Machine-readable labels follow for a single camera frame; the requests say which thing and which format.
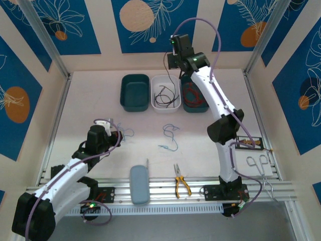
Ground grey-blue oblong case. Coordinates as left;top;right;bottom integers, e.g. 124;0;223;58
129;164;150;206

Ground yellow-handled pliers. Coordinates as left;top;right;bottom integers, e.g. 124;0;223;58
173;163;193;199

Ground red cable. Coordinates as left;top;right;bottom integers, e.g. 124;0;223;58
182;82;205;106
183;82;205;106
182;84;204;106
183;84;205;106

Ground aluminium frame post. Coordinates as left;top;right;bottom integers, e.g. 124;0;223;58
17;0;72;80
243;0;289;76

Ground teal plastic bin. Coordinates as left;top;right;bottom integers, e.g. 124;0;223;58
181;75;210;113
119;73;151;113

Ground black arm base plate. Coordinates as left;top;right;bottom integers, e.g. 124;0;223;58
203;184;250;201
96;187;116;203

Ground white plastic bin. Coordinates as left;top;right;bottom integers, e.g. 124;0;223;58
150;74;182;114

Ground silver scissors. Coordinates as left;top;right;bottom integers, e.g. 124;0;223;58
246;155;279;203

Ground black tray with orange parts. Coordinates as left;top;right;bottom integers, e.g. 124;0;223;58
235;136;263;151

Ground white slotted cable duct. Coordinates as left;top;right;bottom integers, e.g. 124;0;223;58
60;202;224;216

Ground small board with green light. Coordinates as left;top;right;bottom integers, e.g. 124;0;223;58
80;200;101;214
223;199;249;217

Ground blue cable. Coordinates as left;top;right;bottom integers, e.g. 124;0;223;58
115;122;135;143
157;124;180;153

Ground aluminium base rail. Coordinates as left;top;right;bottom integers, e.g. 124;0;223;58
26;177;298;201

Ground aluminium side rail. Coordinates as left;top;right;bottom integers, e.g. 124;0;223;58
242;70;283;181
36;72;73;184

